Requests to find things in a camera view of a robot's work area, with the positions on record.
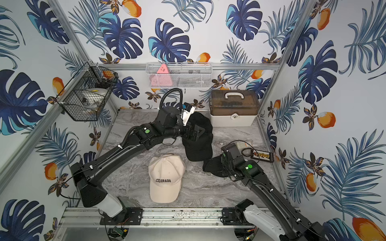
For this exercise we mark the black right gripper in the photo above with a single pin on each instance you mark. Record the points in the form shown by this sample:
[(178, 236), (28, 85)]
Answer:
[(225, 170)]

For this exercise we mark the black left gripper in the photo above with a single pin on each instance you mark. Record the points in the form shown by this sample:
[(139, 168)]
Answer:
[(191, 130)]

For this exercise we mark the black cap with white label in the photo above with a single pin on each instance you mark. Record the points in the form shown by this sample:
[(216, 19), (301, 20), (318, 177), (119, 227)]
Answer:
[(216, 167)]

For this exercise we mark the cream Colorado cap back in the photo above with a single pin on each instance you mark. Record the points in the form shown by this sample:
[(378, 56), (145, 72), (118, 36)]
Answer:
[(166, 174)]

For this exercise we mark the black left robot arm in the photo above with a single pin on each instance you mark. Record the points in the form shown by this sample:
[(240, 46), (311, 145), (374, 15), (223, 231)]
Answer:
[(88, 178)]

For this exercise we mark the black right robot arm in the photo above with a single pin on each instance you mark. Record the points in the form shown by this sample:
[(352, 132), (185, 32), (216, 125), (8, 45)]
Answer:
[(286, 224)]

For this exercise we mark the black board with connectors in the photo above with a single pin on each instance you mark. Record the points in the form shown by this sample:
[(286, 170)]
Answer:
[(257, 155)]

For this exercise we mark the pink triangle card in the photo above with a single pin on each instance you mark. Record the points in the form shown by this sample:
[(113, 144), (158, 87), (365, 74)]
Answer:
[(161, 78)]

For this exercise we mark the brown lid storage box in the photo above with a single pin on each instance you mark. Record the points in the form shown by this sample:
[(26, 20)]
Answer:
[(233, 108)]

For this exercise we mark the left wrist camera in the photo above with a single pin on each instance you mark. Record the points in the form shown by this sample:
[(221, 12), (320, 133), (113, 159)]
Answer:
[(188, 110)]

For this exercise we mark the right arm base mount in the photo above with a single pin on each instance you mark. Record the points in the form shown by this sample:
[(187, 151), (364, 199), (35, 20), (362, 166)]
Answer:
[(238, 214)]

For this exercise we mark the clear wall shelf basket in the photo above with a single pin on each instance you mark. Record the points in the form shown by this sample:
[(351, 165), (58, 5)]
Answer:
[(185, 75)]

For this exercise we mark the black wire basket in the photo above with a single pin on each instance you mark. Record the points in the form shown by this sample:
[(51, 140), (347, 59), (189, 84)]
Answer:
[(91, 88)]

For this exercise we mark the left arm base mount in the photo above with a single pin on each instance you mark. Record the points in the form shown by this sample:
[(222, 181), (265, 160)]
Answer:
[(129, 216)]

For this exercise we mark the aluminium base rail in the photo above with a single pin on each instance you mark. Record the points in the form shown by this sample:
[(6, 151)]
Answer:
[(152, 218)]

